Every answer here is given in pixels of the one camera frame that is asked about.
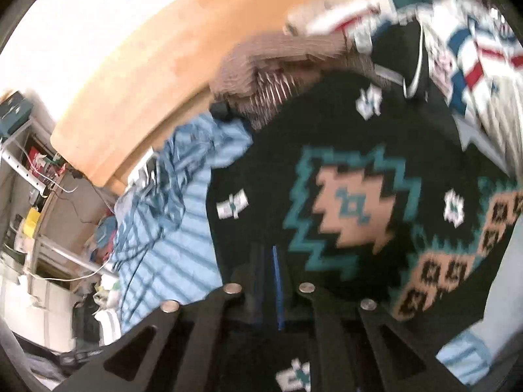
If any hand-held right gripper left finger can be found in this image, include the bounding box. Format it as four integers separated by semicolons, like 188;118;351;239
53;243;285;392

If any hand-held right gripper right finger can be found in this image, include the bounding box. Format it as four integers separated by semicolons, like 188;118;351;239
286;280;468;392

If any black teal patterned sweater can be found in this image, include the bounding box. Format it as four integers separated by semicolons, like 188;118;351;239
205;71;523;392

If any light blue striped shirt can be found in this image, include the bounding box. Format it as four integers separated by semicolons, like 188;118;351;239
110;112;255;336

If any white power strip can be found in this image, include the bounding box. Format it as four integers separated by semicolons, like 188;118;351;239
136;158;165;189

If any brown striped shirt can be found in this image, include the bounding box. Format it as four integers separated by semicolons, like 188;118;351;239
210;32;369;130

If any cluttered storage shelf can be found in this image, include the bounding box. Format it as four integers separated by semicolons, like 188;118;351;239
0;90;120;337

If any wooden headboard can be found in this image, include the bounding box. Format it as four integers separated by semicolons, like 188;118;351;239
50;0;388;197

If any black garment with white piping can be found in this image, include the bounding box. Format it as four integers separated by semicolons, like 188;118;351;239
367;20;451;99

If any star print pillow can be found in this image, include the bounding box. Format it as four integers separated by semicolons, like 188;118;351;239
283;0;383;38

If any star and stripe duvet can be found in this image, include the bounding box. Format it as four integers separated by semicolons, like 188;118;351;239
355;0;523;174

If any teal box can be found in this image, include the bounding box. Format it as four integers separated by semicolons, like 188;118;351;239
0;91;34;136

